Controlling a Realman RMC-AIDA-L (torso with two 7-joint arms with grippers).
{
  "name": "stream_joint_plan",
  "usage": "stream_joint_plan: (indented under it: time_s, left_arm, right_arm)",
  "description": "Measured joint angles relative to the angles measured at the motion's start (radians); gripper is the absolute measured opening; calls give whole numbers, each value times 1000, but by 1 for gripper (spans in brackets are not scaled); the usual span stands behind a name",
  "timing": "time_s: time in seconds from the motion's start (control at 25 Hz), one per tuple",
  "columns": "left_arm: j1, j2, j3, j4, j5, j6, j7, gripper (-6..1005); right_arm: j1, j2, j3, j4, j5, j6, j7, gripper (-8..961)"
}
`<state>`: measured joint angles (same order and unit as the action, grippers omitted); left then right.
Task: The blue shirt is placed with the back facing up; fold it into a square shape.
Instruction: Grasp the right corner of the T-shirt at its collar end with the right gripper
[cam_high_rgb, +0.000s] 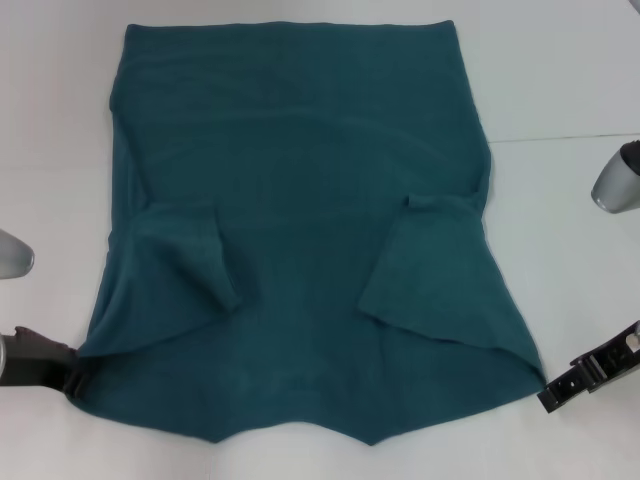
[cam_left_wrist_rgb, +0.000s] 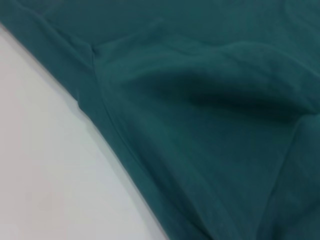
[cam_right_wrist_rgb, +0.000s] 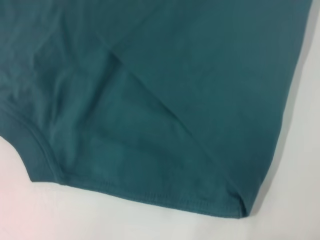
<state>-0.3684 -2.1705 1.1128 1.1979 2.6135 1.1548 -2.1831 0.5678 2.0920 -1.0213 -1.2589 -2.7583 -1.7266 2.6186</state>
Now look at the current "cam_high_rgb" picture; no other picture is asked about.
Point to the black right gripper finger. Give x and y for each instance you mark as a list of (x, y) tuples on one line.
[(567, 385)]

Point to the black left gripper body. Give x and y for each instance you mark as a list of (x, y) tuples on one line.
[(37, 360)]

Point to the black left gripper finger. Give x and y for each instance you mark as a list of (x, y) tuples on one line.
[(76, 385)]

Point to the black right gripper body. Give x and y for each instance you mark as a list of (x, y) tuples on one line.
[(620, 355)]

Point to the teal blue shirt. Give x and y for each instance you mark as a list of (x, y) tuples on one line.
[(310, 250)]

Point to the left wrist camera housing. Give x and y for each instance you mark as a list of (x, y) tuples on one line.
[(12, 255)]

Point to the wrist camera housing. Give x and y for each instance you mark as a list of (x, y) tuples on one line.
[(617, 180), (12, 255)]

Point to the right wrist camera housing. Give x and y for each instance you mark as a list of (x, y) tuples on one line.
[(617, 180)]

